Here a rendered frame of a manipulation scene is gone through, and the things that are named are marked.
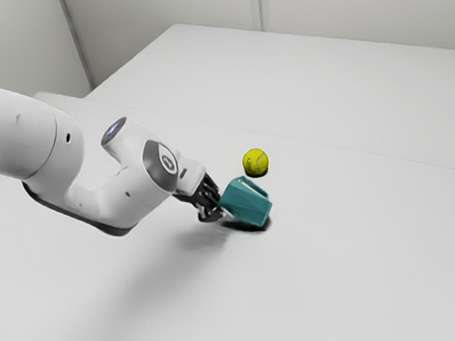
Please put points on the yellow tennis ball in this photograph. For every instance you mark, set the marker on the yellow tennis ball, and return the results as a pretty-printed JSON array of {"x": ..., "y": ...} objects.
[{"x": 255, "y": 161}]

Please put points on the teal faceted mug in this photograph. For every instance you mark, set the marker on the teal faceted mug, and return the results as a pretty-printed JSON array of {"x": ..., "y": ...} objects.
[{"x": 246, "y": 202}]

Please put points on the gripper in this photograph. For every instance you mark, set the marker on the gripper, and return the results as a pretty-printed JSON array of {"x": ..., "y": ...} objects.
[{"x": 206, "y": 190}]

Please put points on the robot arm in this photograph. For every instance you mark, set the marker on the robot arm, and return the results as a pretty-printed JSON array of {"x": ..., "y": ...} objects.
[{"x": 48, "y": 158}]

